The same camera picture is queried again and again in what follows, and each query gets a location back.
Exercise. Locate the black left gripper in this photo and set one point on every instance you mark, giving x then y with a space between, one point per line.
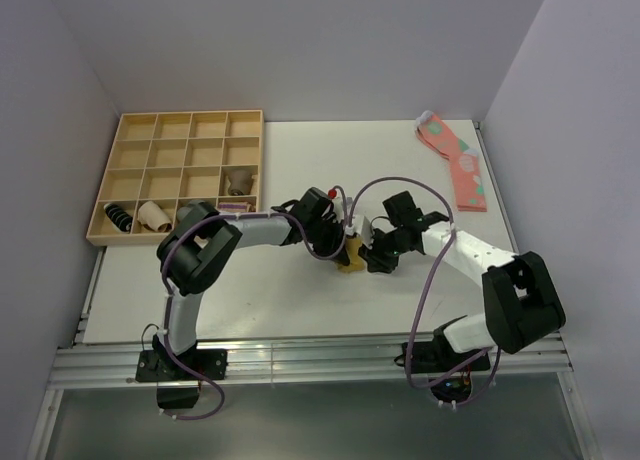
336 238

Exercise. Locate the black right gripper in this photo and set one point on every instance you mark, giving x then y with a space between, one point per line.
375 261

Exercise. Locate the yellow sock pair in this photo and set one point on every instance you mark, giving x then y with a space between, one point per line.
356 263

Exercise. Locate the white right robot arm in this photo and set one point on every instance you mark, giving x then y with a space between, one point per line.
520 301

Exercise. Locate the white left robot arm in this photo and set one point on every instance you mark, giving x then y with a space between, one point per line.
194 255

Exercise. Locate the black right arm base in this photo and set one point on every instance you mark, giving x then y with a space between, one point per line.
437 357

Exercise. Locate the brown rolled sock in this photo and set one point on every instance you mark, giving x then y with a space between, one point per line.
239 180

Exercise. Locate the purple striped rolled sock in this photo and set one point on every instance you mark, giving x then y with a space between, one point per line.
236 207

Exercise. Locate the pink patterned sock pair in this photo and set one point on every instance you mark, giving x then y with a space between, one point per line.
463 161

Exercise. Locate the grey rolled sock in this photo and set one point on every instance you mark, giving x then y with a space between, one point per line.
183 212

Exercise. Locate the beige rolled sock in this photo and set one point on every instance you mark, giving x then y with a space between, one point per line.
153 217

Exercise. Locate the wooden compartment tray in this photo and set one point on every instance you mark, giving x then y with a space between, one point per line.
171 158

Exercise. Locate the black white striped rolled sock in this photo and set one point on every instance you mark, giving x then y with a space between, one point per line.
118 217

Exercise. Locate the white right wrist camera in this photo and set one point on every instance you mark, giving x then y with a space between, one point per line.
360 227

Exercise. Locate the aluminium mounting rail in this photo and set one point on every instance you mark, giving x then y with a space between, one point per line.
304 360

